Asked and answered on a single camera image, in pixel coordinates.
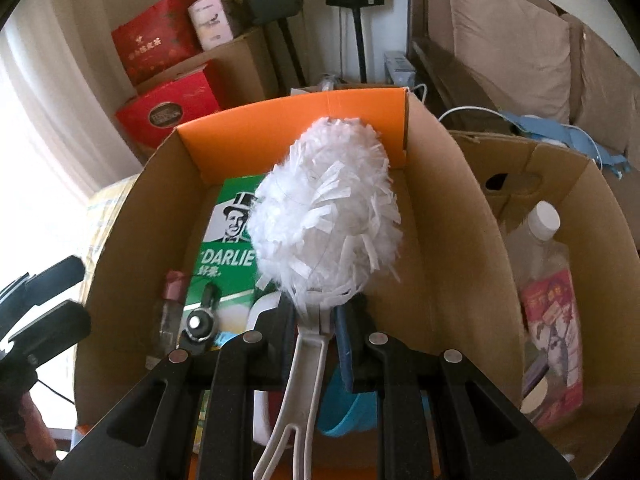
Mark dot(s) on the white fluffy duster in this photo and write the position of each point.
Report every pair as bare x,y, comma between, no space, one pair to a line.
325,210

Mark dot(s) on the open plain cardboard box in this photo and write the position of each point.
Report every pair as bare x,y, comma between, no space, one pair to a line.
600,210

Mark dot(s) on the wooden sofa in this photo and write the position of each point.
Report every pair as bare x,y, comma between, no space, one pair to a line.
425,20

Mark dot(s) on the black speaker stand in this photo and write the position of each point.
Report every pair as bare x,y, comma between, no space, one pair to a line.
360,45
292,55

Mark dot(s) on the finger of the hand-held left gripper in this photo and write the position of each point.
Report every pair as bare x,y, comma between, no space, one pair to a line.
55,330
50,277

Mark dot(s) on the blue cloth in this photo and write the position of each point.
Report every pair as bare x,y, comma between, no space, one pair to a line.
565,135

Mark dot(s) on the green toothpaste box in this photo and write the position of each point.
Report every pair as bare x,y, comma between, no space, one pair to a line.
227,255

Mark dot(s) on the red chocolate box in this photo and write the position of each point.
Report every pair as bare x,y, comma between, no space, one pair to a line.
170,110

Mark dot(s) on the yellow plaid cloth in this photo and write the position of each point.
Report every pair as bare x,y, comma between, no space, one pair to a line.
112,220

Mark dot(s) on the brown cardboard box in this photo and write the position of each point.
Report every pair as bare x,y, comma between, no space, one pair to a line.
245,70

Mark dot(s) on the large beige sofa cushion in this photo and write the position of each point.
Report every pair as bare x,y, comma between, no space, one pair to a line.
510,45

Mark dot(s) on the pink carton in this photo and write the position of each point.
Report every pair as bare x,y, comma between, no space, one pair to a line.
210,22

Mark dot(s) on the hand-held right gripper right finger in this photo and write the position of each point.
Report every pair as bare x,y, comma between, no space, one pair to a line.
346,355

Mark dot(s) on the blue collapsible funnel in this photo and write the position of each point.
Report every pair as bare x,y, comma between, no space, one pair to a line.
350,415

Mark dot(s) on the white round lid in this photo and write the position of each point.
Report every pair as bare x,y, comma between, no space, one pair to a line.
535,394

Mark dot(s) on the clear bottle with white cap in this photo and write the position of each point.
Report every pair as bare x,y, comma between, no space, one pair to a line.
545,285

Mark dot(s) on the small bottle with pink cap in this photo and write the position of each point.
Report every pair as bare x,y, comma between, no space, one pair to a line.
172,305

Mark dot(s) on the white curtain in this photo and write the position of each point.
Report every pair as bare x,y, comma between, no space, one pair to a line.
60,110

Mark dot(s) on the large red gift box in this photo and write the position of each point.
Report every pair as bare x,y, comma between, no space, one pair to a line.
155,35

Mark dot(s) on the cardboard box with orange flaps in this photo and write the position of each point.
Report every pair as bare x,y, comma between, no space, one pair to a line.
450,270

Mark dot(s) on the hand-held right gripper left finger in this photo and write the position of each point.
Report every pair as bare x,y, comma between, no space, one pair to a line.
286,340

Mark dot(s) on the person's left hand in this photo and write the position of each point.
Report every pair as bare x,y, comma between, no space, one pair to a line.
35,425

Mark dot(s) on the black star knob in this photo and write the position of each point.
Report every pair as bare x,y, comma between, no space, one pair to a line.
200,325

